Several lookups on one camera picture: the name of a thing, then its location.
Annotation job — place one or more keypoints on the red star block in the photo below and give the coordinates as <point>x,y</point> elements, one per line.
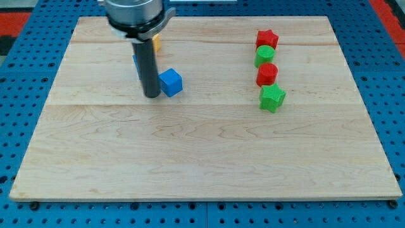
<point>266,38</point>

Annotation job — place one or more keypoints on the wooden board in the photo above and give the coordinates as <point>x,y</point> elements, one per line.
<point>99,139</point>

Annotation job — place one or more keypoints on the yellow block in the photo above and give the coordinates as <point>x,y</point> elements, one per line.
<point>156,43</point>

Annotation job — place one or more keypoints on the blue cube block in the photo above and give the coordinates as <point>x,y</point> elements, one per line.
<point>170,82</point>

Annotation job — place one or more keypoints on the blue triangle block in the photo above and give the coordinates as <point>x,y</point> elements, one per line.
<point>136,66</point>

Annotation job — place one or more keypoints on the green cylinder block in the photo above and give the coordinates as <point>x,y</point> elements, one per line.
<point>264,54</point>

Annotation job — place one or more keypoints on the red cylinder block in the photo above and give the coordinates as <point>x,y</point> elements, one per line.
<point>267,73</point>

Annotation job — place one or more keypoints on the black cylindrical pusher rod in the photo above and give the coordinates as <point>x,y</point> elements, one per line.
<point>146,61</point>

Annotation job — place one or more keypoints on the green star block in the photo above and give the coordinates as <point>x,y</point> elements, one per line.
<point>271,97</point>

